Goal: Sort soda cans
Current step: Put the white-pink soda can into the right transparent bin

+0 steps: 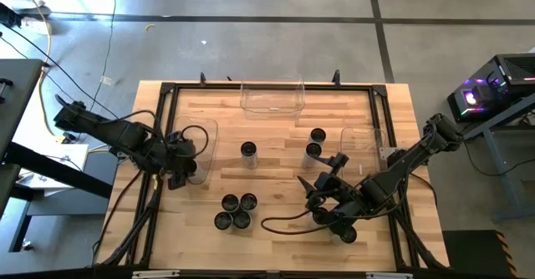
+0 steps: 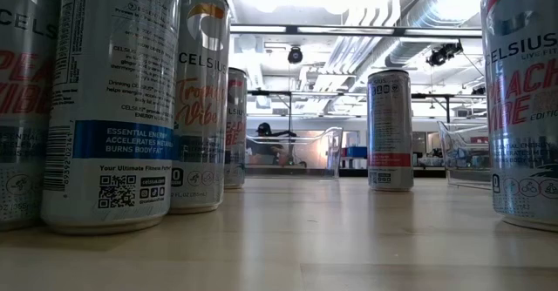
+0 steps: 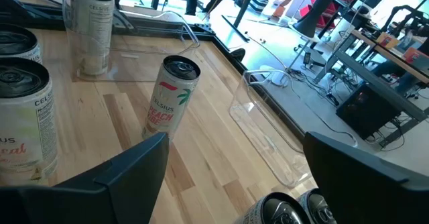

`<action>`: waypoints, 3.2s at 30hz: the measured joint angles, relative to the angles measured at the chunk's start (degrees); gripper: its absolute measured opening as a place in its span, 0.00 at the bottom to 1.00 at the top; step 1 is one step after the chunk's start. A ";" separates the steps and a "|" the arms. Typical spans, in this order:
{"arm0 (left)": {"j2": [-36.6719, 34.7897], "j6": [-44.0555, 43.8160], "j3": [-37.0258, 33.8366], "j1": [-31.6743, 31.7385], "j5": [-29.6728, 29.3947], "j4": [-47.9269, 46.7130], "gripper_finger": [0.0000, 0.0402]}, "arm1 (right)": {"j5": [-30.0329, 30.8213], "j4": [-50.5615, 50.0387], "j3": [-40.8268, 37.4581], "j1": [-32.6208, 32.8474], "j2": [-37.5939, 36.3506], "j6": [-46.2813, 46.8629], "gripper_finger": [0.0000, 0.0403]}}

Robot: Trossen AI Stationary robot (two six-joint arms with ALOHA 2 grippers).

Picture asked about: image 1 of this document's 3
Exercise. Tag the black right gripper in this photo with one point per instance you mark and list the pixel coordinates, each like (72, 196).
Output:
(332, 183)

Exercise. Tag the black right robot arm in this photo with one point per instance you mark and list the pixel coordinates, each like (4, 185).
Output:
(401, 166)

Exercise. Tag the grey metal stand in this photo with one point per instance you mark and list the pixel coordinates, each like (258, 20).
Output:
(497, 118)

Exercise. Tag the black frame clamp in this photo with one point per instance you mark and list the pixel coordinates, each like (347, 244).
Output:
(202, 78)
(335, 77)

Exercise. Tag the black computer case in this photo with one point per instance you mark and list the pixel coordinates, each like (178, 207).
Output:
(516, 68)

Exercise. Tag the white edge bracket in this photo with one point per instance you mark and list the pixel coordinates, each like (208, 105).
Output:
(155, 274)
(388, 275)

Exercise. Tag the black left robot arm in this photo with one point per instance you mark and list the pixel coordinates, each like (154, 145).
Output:
(121, 135)

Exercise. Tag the clear tape piece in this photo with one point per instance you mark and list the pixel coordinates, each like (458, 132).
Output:
(105, 79)

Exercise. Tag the black box hazard stripes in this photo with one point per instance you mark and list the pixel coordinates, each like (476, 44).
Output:
(472, 254)

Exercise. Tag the person's shoe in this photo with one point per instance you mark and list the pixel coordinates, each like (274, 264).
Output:
(37, 26)
(32, 8)

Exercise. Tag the white flat box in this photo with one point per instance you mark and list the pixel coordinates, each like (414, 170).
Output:
(62, 166)

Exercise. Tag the clear plastic bin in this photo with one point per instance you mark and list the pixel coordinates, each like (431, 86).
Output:
(271, 103)
(209, 166)
(359, 145)

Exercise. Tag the small yellow floor scrap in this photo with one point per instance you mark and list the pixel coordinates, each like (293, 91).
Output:
(149, 27)

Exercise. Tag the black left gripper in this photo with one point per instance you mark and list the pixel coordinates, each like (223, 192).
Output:
(176, 162)

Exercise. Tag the yellow black plug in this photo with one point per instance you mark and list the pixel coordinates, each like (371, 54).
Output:
(63, 138)

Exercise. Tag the grey metal base plate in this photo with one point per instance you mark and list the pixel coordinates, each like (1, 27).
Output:
(388, 152)

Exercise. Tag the black desk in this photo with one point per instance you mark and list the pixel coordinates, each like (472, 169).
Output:
(16, 87)

